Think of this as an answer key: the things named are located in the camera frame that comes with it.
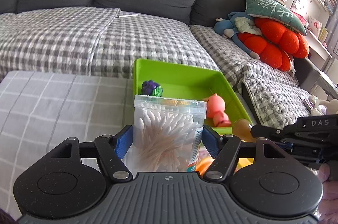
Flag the red flower-shaped cushion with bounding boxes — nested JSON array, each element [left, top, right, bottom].
[[237, 18, 309, 71]]

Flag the pink toy pig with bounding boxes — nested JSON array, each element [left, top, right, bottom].
[[203, 93, 232, 127]]

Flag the purple toy grapes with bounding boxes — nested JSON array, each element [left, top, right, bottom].
[[141, 80, 163, 97]]

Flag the light grey grid sheet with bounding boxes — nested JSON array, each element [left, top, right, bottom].
[[1, 71, 133, 218]]

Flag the right hand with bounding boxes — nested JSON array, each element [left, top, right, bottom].
[[317, 164, 338, 223]]

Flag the green plastic cookie box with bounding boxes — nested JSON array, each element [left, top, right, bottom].
[[133, 59, 252, 123]]

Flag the white plush toy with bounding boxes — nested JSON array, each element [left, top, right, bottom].
[[301, 95, 338, 116]]

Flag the green leaf-pattern cushion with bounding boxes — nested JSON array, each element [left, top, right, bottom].
[[245, 0, 307, 36]]

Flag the orange toy pumpkin half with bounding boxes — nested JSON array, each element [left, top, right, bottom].
[[195, 119, 256, 175]]

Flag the grey checkered quilted cover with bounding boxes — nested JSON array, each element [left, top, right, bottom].
[[1, 7, 309, 128]]

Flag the blue plush monkey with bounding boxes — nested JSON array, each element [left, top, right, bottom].
[[214, 12, 262, 60]]

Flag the clear cotton swab jar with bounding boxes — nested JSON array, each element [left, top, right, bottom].
[[128, 95, 207, 174]]

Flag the white stick on sofa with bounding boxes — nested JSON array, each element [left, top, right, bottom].
[[119, 14, 139, 18]]

